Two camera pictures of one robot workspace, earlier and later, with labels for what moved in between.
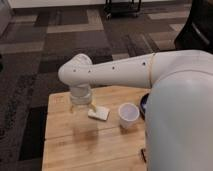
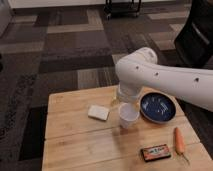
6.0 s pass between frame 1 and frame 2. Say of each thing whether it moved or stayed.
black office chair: stayed
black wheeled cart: stayed
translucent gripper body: moved
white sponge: stayed
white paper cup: stayed
